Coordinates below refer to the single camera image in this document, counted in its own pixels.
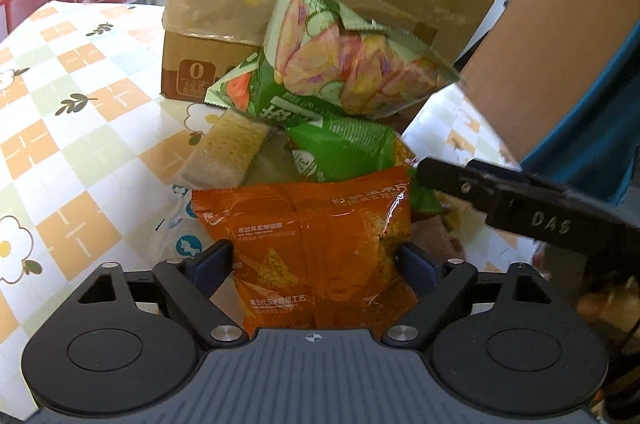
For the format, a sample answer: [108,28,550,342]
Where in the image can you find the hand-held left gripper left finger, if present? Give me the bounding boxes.
[75,240,249,347]

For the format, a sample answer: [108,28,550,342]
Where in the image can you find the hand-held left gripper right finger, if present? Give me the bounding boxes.
[382,243,556,347]

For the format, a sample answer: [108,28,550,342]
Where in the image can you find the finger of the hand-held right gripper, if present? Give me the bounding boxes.
[417,156,574,242]

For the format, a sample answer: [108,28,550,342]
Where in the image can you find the cracker packet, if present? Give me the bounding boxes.
[178,110,272,191]

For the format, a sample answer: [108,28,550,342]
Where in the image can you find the small green snack packet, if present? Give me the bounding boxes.
[286,113,420,185]

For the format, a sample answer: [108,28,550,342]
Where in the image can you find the green snack packet orange slices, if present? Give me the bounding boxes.
[205,50,323,128]

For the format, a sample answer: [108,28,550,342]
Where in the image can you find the large green snack packet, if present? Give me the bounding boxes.
[264,0,462,121]

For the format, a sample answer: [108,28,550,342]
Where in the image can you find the clear plastic bag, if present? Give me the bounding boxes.
[151,129,301,272]

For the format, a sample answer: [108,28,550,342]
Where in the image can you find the checked floral tablecloth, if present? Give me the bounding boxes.
[0,1,551,421]

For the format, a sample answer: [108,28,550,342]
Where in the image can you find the wooden panel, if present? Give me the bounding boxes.
[452,0,640,166]

